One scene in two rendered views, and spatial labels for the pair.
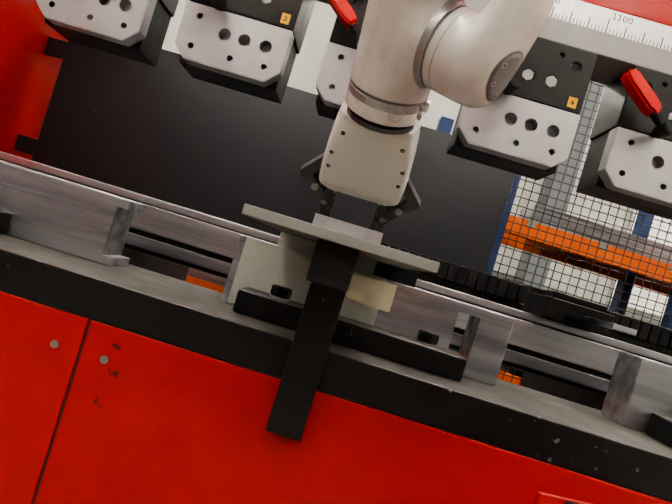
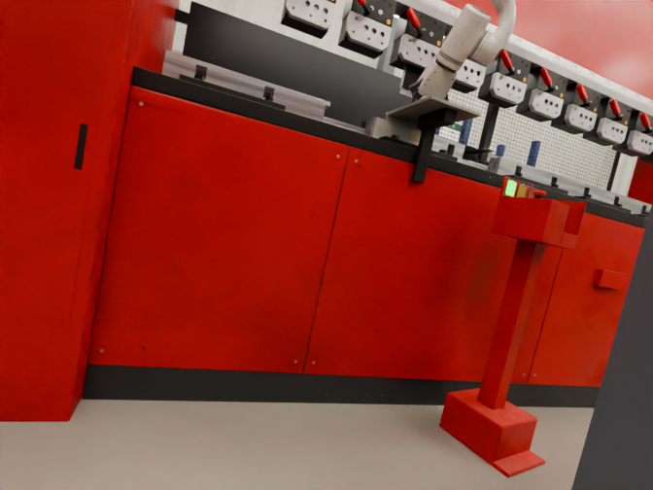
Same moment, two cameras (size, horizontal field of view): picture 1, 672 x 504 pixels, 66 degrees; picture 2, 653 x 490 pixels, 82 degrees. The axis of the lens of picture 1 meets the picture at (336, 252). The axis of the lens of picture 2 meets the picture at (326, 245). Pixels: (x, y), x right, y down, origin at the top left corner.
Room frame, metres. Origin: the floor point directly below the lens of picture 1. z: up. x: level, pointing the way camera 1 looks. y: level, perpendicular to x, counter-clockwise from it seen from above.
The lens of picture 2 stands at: (-0.48, 0.68, 0.62)
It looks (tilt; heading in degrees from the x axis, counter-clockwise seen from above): 5 degrees down; 338
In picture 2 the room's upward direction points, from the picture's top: 12 degrees clockwise
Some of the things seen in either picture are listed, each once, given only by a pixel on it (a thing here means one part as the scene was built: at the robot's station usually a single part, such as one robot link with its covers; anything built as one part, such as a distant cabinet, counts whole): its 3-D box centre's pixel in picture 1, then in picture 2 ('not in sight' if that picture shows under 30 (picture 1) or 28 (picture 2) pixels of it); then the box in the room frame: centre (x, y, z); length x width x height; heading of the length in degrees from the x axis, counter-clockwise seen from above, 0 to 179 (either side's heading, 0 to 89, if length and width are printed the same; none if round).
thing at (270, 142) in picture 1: (268, 175); (311, 97); (1.25, 0.21, 1.12); 1.13 x 0.02 x 0.44; 88
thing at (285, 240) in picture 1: (328, 249); (402, 122); (0.72, 0.01, 0.99); 0.14 x 0.01 x 0.03; 88
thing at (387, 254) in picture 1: (342, 243); (430, 114); (0.58, 0.00, 1.00); 0.26 x 0.18 x 0.01; 178
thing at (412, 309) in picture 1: (365, 307); (414, 145); (0.73, -0.06, 0.92); 0.39 x 0.06 x 0.10; 88
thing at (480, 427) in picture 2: not in sight; (494, 427); (0.35, -0.34, 0.06); 0.25 x 0.20 x 0.12; 11
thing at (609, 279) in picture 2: not in sight; (610, 279); (0.54, -1.03, 0.59); 0.15 x 0.02 x 0.07; 88
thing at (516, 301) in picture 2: not in sight; (510, 324); (0.38, -0.33, 0.39); 0.06 x 0.06 x 0.54; 11
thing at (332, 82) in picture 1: (380, 65); (417, 44); (0.73, 0.02, 1.26); 0.15 x 0.09 x 0.17; 88
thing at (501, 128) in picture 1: (516, 105); (463, 62); (0.72, -0.18, 1.26); 0.15 x 0.09 x 0.17; 88
